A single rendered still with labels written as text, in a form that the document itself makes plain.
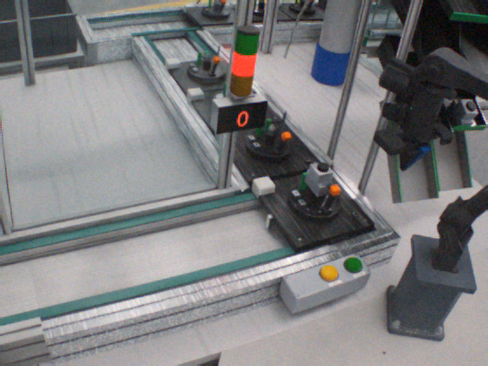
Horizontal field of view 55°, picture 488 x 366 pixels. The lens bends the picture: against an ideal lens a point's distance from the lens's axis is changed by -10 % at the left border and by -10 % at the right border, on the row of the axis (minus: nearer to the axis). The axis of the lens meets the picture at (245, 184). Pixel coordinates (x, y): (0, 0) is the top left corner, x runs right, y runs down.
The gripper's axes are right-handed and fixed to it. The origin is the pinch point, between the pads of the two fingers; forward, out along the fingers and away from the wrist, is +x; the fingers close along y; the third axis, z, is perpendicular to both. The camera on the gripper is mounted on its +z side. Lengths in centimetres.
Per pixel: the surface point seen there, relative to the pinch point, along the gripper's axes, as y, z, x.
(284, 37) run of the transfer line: -54, 136, 38
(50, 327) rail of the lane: 75, 4, 30
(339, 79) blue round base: -55, 92, 37
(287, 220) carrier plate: 14.4, 16.4, 28.8
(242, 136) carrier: 9, 53, 29
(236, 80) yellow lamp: 26.1, 30.3, -3.7
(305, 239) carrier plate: 13.4, 9.0, 28.7
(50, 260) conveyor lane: 72, 26, 35
